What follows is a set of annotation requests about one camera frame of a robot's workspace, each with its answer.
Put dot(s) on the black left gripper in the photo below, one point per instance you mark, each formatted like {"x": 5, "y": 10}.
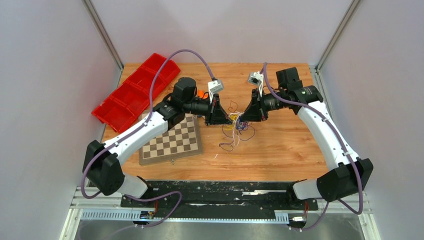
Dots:
{"x": 217, "y": 114}

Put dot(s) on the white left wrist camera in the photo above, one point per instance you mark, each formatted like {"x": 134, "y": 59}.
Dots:
{"x": 214, "y": 87}

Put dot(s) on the wooden chessboard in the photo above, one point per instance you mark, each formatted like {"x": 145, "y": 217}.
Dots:
{"x": 183, "y": 140}

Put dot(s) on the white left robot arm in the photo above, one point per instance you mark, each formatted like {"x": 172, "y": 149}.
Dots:
{"x": 103, "y": 161}

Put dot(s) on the orange pipe elbow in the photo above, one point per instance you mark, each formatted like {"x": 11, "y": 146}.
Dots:
{"x": 200, "y": 93}

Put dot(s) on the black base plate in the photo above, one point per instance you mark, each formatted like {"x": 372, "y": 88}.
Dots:
{"x": 220, "y": 200}

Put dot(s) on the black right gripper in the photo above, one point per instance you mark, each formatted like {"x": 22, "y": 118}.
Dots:
{"x": 255, "y": 112}

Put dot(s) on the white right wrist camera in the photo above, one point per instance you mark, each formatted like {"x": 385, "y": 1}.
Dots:
{"x": 257, "y": 78}

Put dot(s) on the aluminium frame rail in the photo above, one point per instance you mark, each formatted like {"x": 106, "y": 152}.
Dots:
{"x": 106, "y": 208}

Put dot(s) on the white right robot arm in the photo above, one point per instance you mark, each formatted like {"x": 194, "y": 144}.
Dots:
{"x": 347, "y": 173}

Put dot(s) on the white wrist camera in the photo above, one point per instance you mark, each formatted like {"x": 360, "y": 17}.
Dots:
{"x": 257, "y": 78}
{"x": 214, "y": 87}

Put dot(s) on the red plastic bin tray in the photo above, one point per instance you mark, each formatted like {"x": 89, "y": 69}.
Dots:
{"x": 121, "y": 109}

